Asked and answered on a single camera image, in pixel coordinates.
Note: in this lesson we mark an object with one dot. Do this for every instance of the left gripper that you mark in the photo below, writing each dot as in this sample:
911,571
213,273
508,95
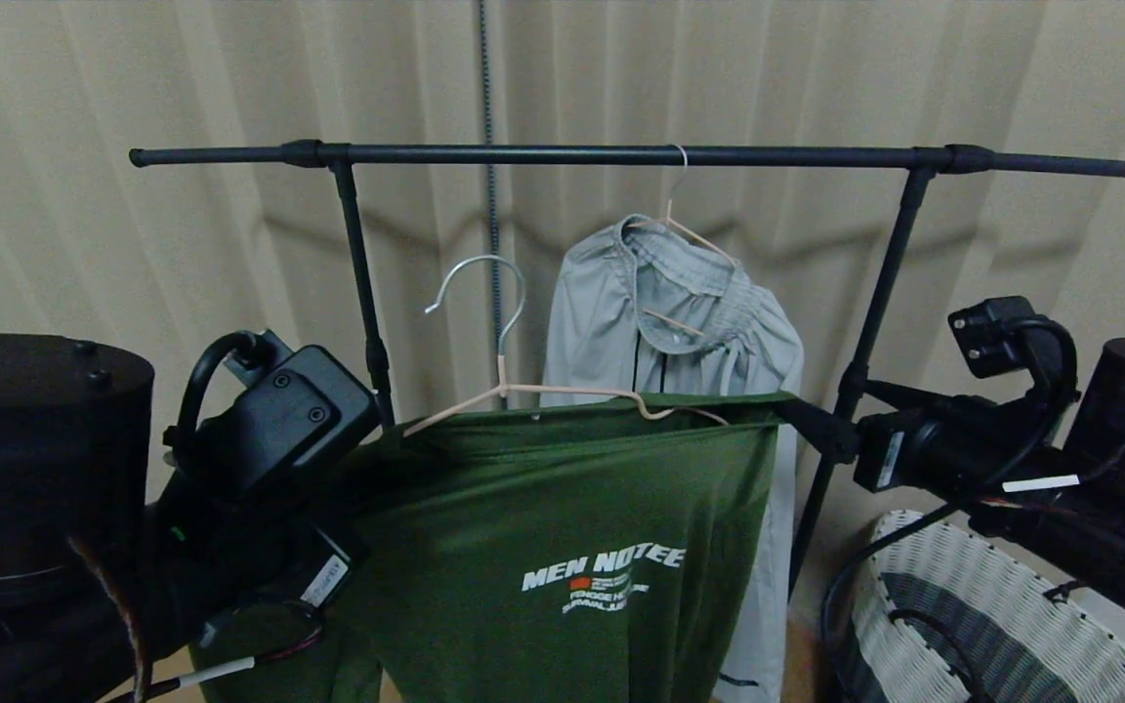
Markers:
260,557

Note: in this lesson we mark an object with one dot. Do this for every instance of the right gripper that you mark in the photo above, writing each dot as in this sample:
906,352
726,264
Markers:
924,454

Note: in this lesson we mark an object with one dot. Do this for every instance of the green garment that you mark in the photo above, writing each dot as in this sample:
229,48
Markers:
523,508

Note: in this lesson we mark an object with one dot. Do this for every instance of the pink clothes hanger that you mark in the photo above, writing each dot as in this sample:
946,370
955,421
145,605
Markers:
514,322
689,229

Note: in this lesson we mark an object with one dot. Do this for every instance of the pale grey shorts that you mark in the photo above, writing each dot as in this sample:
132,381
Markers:
602,312

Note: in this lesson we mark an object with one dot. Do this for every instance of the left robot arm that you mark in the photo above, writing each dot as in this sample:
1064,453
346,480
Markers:
35,469

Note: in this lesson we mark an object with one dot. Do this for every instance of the white laundry basket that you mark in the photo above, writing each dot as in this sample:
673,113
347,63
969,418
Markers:
963,557

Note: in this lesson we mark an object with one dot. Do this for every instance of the black clothes rack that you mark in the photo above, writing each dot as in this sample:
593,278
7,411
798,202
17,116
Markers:
621,155

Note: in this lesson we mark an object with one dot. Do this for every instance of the beige curtain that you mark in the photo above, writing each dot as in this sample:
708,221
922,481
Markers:
133,78

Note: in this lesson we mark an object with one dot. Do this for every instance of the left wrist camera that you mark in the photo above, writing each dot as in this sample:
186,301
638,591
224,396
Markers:
279,420

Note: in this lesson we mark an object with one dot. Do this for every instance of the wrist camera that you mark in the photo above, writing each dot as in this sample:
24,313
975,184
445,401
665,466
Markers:
279,420
992,332

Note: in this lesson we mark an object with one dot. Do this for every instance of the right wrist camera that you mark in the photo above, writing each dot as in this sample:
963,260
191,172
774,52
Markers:
992,332

